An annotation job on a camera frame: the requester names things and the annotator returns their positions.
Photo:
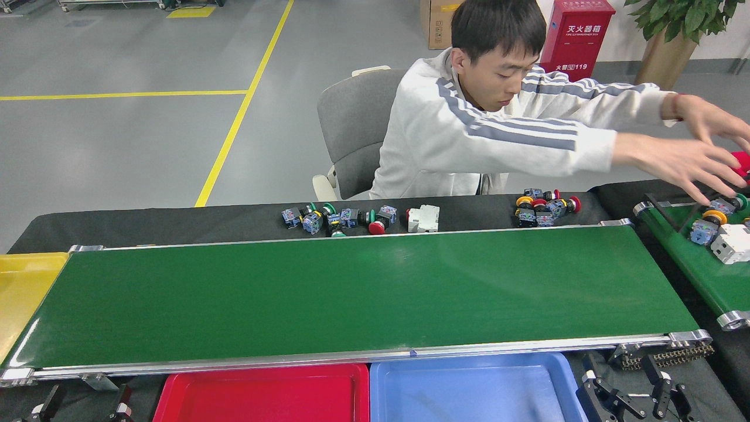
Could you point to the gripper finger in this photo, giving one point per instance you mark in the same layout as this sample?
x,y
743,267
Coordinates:
x,y
600,398
122,404
665,398
51,401

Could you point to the white circuit breaker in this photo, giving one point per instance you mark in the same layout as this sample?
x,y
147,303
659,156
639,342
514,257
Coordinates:
x,y
425,218
732,246

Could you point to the short green conveyor belt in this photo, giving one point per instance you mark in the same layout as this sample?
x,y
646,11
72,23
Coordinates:
x,y
703,275

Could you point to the blue plastic tray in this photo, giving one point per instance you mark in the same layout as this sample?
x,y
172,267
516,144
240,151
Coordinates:
x,y
469,392

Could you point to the red plastic tray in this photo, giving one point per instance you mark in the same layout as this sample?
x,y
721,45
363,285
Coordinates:
x,y
263,398

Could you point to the long green conveyor belt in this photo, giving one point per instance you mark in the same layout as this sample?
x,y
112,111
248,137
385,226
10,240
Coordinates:
x,y
351,293

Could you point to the person's right hand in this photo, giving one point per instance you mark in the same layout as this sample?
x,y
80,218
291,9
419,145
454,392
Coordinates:
x,y
674,161

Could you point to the person's left hand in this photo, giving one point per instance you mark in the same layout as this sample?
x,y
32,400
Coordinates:
x,y
703,117

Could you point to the yellow plastic bin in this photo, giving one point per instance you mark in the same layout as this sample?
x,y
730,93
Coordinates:
x,y
23,293

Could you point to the red parts bin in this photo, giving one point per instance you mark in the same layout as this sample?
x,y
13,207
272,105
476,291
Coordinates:
x,y
743,161

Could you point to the person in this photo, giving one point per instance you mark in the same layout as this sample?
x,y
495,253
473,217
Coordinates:
x,y
469,135

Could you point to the potted plant in gold pot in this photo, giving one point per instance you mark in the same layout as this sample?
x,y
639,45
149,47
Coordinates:
x,y
665,58

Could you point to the red fire extinguisher cabinet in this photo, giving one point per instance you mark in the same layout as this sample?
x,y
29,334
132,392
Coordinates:
x,y
577,41

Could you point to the grey office chair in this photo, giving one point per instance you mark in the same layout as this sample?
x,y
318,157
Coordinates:
x,y
351,129

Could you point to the metal rack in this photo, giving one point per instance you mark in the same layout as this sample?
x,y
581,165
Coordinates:
x,y
111,3

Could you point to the cardboard box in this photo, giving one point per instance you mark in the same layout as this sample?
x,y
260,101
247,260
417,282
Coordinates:
x,y
436,23

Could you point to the black guide bracket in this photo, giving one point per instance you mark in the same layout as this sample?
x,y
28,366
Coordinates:
x,y
674,206

